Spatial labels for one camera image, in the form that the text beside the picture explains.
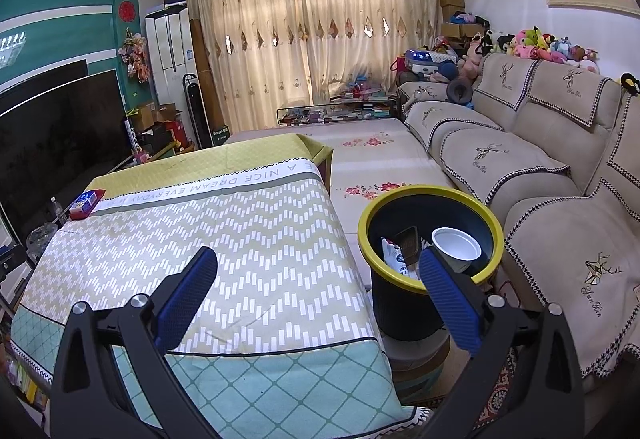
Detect white plastic bowl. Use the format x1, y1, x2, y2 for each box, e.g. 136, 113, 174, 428
432, 227, 482, 273

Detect white blue tube packet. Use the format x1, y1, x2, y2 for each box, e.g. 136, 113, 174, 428
381, 239, 419, 280

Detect yellow rimmed dark trash bin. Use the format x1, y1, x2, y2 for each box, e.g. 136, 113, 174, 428
358, 185, 504, 350

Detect patterned green yellow tablecloth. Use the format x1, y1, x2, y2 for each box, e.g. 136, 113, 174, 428
10, 134, 432, 438

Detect red blue snack box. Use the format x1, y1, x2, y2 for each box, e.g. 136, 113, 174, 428
70, 189, 105, 220

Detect red fire extinguisher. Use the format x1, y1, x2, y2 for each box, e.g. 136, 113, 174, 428
164, 120, 190, 148

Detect floral beige floor rug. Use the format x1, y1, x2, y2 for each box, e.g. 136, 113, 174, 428
230, 118, 452, 287

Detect beige sectional sofa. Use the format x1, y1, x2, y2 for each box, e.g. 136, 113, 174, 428
398, 54, 639, 386

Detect black tower fan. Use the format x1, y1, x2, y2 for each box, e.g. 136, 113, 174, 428
182, 73, 214, 149

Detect black flat television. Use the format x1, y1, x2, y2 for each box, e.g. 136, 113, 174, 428
1, 70, 132, 243

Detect low glass shelf with books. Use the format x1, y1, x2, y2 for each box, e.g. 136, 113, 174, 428
277, 97, 398, 126

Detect white cabinet air conditioner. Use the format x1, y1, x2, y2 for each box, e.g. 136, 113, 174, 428
144, 2, 196, 115

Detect pile of plush toys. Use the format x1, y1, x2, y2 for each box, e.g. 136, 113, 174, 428
392, 18, 599, 85

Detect cream embroidered curtains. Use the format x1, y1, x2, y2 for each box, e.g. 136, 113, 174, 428
186, 0, 438, 133

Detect black yellow monkey plush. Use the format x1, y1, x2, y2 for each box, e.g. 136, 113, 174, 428
620, 72, 640, 96

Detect stacked cardboard boxes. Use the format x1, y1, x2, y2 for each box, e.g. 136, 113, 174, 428
439, 0, 487, 40

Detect artificial flower wall decoration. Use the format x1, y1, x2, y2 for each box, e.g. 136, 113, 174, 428
117, 28, 150, 84

